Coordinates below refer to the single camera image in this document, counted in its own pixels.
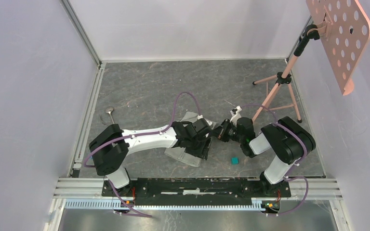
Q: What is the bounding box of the white toothed cable strip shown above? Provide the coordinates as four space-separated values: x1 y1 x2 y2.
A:
64 199 265 212

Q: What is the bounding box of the pink perforated tray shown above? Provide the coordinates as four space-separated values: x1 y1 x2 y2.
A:
305 0 370 95

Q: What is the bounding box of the grey cloth napkin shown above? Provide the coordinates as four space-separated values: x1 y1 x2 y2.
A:
164 112 217 167

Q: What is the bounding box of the teal cube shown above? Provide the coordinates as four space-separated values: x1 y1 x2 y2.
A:
231 157 239 165

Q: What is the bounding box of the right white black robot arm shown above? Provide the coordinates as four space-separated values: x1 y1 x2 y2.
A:
211 116 316 196

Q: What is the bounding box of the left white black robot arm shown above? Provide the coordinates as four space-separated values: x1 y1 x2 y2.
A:
89 116 215 196

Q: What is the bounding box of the pink tripod stand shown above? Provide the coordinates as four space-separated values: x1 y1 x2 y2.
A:
252 24 320 123

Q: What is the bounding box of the silver spoon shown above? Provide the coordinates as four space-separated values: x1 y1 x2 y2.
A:
105 106 115 124

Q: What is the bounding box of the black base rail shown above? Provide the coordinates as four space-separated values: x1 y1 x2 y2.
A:
117 178 291 206

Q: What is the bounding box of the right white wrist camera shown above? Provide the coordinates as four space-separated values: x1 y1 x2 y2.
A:
230 106 242 126

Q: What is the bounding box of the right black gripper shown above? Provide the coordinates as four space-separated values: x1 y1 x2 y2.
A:
208 118 244 143

